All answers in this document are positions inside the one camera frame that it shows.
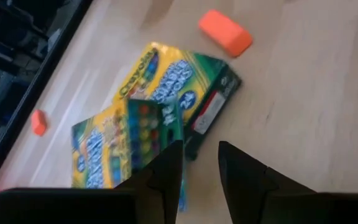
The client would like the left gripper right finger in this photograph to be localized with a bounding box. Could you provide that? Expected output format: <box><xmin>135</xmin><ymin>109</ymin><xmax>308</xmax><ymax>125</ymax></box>
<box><xmin>218</xmin><ymin>141</ymin><xmax>316</xmax><ymax>224</ymax></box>

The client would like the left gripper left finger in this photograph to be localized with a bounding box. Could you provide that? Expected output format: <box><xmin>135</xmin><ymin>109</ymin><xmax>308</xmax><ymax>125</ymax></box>
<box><xmin>115</xmin><ymin>139</ymin><xmax>185</xmax><ymax>224</ymax></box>

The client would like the Crayola crayon box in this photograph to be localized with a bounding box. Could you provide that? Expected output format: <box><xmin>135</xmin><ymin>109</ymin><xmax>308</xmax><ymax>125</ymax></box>
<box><xmin>71</xmin><ymin>98</ymin><xmax>188</xmax><ymax>213</ymax></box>
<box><xmin>112</xmin><ymin>41</ymin><xmax>242</xmax><ymax>162</ymax></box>

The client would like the orange eraser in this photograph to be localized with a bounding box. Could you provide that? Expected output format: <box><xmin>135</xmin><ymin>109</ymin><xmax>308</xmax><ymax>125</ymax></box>
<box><xmin>30</xmin><ymin>108</ymin><xmax>48</xmax><ymax>137</ymax></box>
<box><xmin>197</xmin><ymin>8</ymin><xmax>254</xmax><ymax>59</ymax></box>

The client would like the black aluminium rig frame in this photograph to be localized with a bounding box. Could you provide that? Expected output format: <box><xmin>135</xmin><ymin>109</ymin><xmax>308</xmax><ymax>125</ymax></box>
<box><xmin>0</xmin><ymin>0</ymin><xmax>94</xmax><ymax>184</ymax></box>

